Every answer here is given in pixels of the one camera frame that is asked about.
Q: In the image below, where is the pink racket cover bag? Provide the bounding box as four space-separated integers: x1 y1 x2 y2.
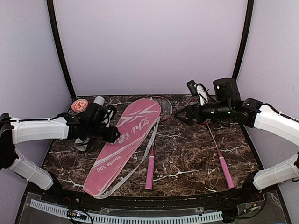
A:
83 98 161 199

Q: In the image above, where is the red patterned bowl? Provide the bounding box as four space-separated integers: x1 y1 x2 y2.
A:
71 99 88 113

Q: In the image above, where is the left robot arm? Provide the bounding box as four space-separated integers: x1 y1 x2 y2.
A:
0 103 120 203

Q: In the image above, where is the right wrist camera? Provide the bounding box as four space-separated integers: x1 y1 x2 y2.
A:
186 80 208 106

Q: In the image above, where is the white slotted cable duct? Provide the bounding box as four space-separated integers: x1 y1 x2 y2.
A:
29 199 223 224

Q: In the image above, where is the black front rail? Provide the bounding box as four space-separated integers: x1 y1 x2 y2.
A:
21 183 267 211

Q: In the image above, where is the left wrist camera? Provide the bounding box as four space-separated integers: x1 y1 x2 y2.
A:
102 105 117 127

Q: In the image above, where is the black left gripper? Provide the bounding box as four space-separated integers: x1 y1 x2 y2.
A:
87 124 120 143

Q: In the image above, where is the right black frame post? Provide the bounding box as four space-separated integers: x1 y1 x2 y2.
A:
232 0 254 80

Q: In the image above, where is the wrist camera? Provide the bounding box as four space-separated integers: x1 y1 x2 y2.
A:
186 80 208 106
102 105 117 127

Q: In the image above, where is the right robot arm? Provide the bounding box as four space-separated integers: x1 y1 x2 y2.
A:
174 78 299 203

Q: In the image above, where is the pink badminton racket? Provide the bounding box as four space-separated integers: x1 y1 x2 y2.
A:
186 98 236 189
145 96 173 190

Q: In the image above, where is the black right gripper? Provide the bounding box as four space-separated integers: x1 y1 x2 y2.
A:
174 100 233 126

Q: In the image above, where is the white shuttlecock tube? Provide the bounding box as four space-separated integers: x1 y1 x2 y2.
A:
73 96 105 152

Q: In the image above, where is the left black frame post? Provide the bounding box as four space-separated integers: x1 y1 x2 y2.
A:
46 0 77 101

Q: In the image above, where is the black frame post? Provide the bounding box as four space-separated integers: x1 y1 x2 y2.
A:
46 0 77 101
232 0 254 80

